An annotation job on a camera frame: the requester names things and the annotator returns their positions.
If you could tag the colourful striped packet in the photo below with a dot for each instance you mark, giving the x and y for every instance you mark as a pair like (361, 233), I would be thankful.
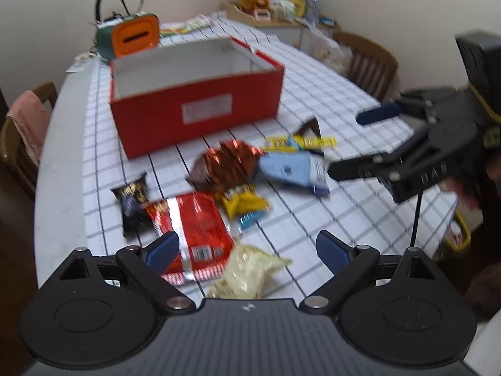
(184, 26)

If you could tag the red snack packet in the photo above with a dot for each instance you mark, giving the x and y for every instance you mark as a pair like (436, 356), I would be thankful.
(195, 223)

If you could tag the brown foil snack packet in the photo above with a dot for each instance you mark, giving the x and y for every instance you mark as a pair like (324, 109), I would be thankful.
(225, 162)

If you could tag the black snack packet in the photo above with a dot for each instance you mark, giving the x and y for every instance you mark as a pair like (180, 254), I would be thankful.
(131, 203)

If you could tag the pink towel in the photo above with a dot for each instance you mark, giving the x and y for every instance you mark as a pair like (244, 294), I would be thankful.
(29, 125)

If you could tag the dark brown snack packet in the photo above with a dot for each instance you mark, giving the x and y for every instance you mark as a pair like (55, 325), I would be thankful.
(310, 128)

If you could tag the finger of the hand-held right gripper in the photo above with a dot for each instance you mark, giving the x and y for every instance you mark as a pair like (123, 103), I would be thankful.
(377, 114)
(352, 169)

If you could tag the pale yellow snack packet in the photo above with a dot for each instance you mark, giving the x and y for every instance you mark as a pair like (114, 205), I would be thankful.
(244, 272)

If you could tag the white digital timer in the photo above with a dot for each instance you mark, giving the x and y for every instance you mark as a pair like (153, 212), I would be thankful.
(261, 15)

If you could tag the orange green tissue box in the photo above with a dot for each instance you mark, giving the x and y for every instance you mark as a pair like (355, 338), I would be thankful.
(133, 35)

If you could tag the light blue snack packet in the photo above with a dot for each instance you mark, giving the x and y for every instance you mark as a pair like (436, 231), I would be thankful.
(287, 170)

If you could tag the wooden chair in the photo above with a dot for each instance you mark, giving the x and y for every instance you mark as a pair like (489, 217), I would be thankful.
(11, 145)
(372, 62)

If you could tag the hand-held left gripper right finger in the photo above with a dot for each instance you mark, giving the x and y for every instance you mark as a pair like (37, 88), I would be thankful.
(332, 252)

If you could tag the clear plastic bag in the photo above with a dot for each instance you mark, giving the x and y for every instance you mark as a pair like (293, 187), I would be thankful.
(328, 53)

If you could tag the small white packet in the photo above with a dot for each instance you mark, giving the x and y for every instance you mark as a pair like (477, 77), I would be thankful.
(80, 62)

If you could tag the red cardboard box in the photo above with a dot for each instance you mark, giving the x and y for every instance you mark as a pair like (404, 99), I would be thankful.
(156, 125)

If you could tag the yellow container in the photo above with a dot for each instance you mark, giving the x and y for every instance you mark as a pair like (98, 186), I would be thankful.
(462, 227)

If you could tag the wooden tray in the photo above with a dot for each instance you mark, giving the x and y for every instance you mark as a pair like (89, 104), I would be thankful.
(242, 15)

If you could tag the flat yellow cartoon packet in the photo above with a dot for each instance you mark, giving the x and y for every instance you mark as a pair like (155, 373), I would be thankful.
(282, 143)

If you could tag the blue candy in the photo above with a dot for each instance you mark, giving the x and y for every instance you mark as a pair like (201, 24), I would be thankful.
(250, 219)

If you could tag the white checked tablecloth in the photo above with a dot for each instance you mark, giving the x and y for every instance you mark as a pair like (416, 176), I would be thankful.
(313, 86)

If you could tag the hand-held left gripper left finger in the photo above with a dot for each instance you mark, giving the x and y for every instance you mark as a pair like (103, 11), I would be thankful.
(162, 250)

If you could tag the small yellow snack packet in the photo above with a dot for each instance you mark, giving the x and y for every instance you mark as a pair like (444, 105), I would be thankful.
(242, 199)

